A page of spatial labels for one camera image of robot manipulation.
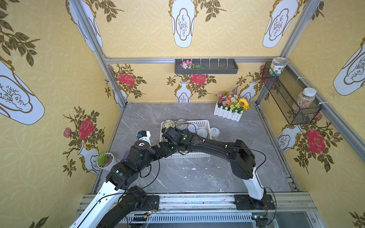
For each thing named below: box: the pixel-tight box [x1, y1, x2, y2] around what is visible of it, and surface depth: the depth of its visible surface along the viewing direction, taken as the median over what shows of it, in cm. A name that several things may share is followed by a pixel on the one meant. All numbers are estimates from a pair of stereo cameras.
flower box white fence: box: [213, 85, 250, 123], surface depth 103 cm
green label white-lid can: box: [210, 126, 221, 141], surface depth 97 cm
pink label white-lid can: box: [196, 128, 209, 138], surface depth 97 cm
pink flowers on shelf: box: [180, 59, 205, 70], surface depth 89 cm
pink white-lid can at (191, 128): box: [187, 123, 196, 133], surface depth 100 cm
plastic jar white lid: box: [296, 86, 317, 110], surface depth 66 cm
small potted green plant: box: [96, 152, 115, 169], surface depth 81 cm
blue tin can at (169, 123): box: [163, 119, 176, 129], surface depth 97 cm
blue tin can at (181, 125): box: [175, 119, 189, 134], surface depth 95 cm
